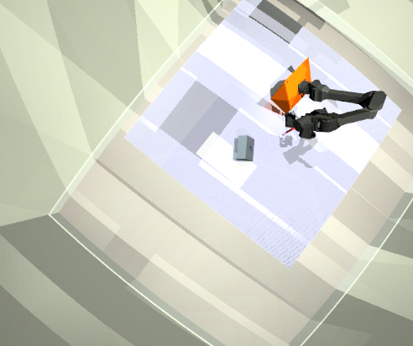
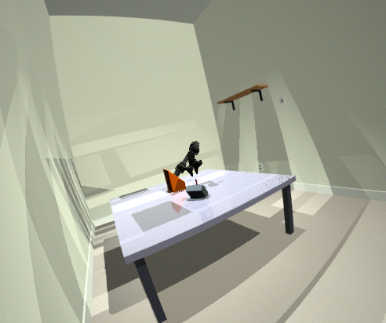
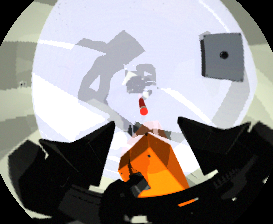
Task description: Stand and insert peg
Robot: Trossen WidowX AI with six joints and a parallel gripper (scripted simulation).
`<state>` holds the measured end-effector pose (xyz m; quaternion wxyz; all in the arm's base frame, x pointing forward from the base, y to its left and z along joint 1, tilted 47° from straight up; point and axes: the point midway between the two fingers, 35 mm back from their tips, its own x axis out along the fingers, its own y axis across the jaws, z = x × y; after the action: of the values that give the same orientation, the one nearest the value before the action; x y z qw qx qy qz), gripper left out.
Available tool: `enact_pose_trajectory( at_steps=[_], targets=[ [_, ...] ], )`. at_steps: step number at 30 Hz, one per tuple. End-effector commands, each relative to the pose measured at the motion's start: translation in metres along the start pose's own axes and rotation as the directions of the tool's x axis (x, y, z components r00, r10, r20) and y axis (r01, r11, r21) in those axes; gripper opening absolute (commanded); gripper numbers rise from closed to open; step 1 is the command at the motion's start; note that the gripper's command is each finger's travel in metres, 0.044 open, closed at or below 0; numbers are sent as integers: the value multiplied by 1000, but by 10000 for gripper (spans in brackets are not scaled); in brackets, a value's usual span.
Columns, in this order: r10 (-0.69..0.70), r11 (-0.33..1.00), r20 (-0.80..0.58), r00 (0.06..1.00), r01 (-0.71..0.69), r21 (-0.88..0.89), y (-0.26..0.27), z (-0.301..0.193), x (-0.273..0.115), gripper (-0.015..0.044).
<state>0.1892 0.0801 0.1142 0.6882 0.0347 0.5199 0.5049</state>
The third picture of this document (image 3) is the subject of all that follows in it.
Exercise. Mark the grey sloped panel with hole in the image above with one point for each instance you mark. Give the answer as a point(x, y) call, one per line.
point(224, 56)

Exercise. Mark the red cylindrical peg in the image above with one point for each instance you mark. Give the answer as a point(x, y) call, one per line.
point(143, 109)

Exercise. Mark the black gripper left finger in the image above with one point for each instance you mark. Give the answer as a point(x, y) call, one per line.
point(86, 155)

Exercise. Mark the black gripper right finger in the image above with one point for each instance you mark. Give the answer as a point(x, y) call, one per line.
point(209, 144)

